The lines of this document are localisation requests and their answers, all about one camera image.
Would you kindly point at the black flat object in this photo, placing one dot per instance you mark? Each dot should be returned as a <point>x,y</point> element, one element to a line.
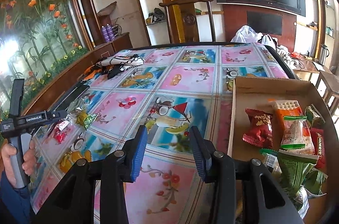
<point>76,93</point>

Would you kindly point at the printed plastic tablecloth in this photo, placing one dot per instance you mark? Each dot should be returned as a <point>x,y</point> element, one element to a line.
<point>185,75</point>

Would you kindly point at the teal box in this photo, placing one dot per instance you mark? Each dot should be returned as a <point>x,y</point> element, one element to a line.
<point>329,31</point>

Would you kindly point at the orange packet green edges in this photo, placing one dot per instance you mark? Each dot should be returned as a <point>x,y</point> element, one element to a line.
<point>295,134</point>

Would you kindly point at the bright red snack packet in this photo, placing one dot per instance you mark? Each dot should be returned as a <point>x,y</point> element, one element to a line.
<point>317,146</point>

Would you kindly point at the green yellow candy packet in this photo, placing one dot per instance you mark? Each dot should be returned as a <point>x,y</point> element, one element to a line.
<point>84,119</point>

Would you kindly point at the purple spray can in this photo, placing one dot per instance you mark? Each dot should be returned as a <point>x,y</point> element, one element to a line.
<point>110,32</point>
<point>103,34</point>

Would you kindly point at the orange cracker packet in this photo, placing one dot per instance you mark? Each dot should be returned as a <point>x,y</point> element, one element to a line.
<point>288,107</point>

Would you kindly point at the green snack packet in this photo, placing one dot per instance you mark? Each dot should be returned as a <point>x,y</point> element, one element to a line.
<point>316,183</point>
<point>294,173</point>
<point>313,114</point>

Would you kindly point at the white plastic bag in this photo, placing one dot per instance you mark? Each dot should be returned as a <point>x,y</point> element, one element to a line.
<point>245,34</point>
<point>268,40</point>

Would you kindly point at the dark green bundle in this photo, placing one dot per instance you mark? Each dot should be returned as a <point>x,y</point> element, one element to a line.
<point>156,16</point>

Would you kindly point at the person's left hand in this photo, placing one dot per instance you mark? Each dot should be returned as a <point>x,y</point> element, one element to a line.
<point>8,163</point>

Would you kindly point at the red clear candy packet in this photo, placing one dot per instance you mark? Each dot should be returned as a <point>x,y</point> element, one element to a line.
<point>61,134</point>

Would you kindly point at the black cloth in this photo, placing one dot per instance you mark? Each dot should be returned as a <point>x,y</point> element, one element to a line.
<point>115,71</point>

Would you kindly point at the black rectangular panel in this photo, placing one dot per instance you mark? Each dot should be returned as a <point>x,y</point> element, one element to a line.
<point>264,22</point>

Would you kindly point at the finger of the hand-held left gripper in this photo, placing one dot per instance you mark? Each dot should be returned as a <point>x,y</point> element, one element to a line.
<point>57,115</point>

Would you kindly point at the floral glass panel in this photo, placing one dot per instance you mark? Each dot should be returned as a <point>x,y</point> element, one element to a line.
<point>39,28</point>

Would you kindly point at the black white patterned scarf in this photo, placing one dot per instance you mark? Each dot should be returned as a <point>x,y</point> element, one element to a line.
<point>121,61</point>

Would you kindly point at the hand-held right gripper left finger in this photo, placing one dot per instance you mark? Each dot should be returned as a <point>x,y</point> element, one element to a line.
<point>139,155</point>

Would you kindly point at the orange cloth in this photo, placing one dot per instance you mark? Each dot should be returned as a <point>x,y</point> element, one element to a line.
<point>94,72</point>

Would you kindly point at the wooden chair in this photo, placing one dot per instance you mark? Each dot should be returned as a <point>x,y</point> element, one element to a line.
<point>189,20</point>

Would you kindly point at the brown pillow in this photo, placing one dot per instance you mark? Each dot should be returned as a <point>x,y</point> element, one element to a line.
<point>107,9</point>

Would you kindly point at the cardboard box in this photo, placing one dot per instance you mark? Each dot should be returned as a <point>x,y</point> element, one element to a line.
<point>264,91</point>

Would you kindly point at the steel kettle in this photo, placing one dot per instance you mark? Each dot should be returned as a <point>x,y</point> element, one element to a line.
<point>322,54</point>

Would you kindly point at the wooden cabinet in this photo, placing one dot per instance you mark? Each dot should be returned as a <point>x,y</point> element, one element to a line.
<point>119,42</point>

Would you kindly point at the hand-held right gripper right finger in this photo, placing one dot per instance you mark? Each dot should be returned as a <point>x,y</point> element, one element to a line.
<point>198,154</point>

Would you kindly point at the dark red snack packet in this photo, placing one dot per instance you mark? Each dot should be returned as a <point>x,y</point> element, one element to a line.
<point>258,128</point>

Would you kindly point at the person's left forearm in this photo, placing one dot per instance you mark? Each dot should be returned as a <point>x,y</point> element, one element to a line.
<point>10,200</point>

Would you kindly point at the wooden side table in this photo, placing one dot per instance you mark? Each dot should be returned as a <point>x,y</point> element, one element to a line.
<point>327,81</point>

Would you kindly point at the wooden desk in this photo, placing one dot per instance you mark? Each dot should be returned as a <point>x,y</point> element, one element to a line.
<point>308,66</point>

